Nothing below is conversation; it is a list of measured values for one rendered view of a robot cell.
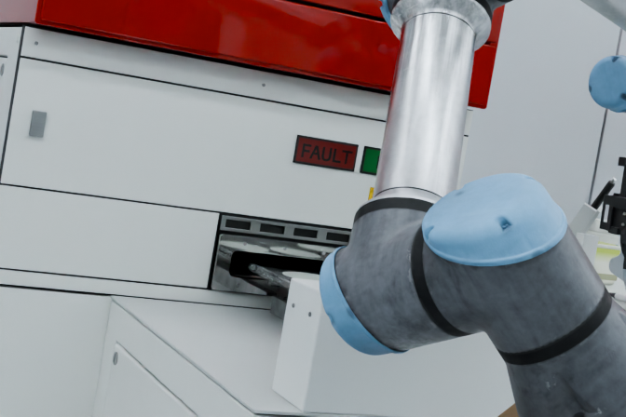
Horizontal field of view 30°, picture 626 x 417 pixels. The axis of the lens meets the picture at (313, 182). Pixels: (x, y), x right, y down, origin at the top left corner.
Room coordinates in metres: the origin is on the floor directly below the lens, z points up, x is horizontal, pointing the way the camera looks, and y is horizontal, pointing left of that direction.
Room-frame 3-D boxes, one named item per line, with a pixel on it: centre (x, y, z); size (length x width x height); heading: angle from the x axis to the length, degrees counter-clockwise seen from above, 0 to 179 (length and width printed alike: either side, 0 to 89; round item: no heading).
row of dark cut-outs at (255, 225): (2.03, -0.06, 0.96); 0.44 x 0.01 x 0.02; 115
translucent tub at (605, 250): (1.96, -0.48, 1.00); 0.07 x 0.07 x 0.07; 34
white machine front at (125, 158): (1.96, 0.11, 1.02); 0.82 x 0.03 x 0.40; 115
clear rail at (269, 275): (1.76, 0.00, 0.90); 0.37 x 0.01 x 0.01; 25
